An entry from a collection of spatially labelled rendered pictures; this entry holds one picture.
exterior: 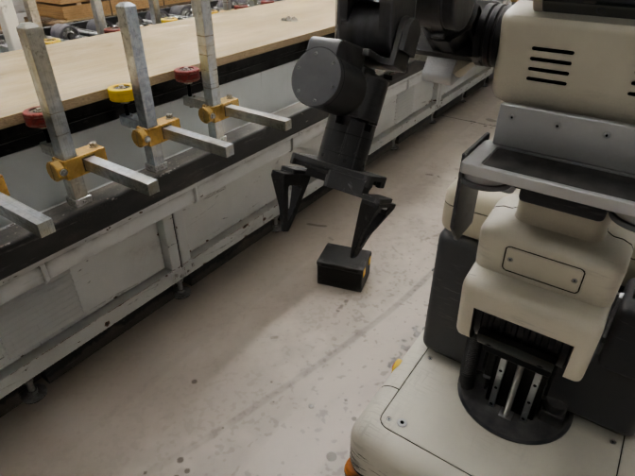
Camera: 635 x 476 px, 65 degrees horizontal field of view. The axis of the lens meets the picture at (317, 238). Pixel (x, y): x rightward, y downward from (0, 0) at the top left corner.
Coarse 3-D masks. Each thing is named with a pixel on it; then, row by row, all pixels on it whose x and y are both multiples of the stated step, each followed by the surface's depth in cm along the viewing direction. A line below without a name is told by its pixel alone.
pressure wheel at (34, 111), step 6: (30, 108) 128; (36, 108) 126; (24, 114) 124; (30, 114) 123; (36, 114) 123; (42, 114) 124; (30, 120) 124; (36, 120) 124; (42, 120) 124; (30, 126) 125; (36, 126) 125; (42, 126) 125; (48, 138) 130
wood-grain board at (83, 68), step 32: (288, 0) 299; (320, 0) 299; (160, 32) 215; (192, 32) 215; (224, 32) 215; (256, 32) 215; (288, 32) 215; (320, 32) 221; (0, 64) 168; (64, 64) 168; (96, 64) 168; (160, 64) 168; (192, 64) 168; (0, 96) 138; (32, 96) 138; (64, 96) 138; (96, 96) 143; (0, 128) 124
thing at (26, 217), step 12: (0, 192) 103; (0, 204) 99; (12, 204) 99; (24, 204) 99; (12, 216) 97; (24, 216) 95; (36, 216) 95; (24, 228) 96; (36, 228) 93; (48, 228) 94
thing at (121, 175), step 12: (48, 144) 130; (96, 168) 120; (108, 168) 117; (120, 168) 117; (120, 180) 116; (132, 180) 113; (144, 180) 112; (156, 180) 112; (144, 192) 113; (156, 192) 113
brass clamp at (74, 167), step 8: (88, 144) 127; (80, 152) 123; (88, 152) 123; (96, 152) 124; (104, 152) 126; (56, 160) 119; (72, 160) 120; (80, 160) 122; (48, 168) 119; (56, 168) 118; (64, 168) 119; (72, 168) 120; (80, 168) 122; (56, 176) 119; (64, 176) 120; (72, 176) 121
